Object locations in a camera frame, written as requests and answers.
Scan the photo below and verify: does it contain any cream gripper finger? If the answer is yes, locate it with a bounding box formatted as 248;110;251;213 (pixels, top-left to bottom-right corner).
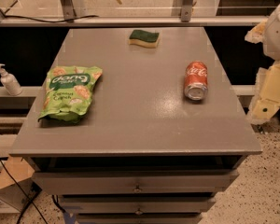
246;62;280;124
245;21;267;44

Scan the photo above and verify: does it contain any drawer knob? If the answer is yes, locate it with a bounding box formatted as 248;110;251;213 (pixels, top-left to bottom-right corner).
133;186;142;193
135;208;144;216

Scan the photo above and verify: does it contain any green rice chip bag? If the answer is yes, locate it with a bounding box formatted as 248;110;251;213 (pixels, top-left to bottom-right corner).
38;66;103;123

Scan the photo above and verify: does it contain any cardboard box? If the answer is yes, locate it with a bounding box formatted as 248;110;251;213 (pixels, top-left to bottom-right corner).
0;157;34;214

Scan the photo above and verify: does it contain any green yellow sponge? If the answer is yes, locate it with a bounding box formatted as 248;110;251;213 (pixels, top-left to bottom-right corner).
129;30;160;49

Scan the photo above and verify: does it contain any top drawer knob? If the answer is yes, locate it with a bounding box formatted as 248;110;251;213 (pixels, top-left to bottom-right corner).
133;186;142;193

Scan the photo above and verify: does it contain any red coke can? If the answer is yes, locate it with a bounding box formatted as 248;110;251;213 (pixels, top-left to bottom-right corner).
184;61;208;101

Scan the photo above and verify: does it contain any black cable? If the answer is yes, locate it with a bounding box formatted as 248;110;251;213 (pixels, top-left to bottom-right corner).
0;142;49;224

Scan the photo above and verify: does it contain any white pump dispenser bottle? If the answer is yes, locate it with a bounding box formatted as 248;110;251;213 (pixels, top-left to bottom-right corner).
0;63;22;96

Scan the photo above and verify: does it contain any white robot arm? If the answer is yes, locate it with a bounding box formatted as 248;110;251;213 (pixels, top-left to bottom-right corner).
245;4;280;125

